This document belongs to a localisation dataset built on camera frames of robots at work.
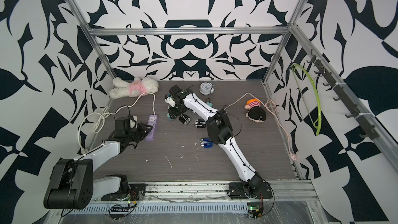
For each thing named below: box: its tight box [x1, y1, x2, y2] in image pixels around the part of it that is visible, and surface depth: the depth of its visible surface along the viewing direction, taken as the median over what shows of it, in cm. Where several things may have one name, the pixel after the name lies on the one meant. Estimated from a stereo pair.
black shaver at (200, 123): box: [194, 118, 207, 129], surface depth 97 cm
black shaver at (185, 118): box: [178, 114, 192, 125], surface depth 98 cm
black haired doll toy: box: [244, 98, 266, 123], surface depth 99 cm
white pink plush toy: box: [109, 76, 159, 100], surface depth 107 cm
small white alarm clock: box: [199, 81, 215, 96], surface depth 113 cm
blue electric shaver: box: [200, 137, 214, 149], surface depth 89 cm
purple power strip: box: [145, 114, 158, 142], surface depth 96 cm
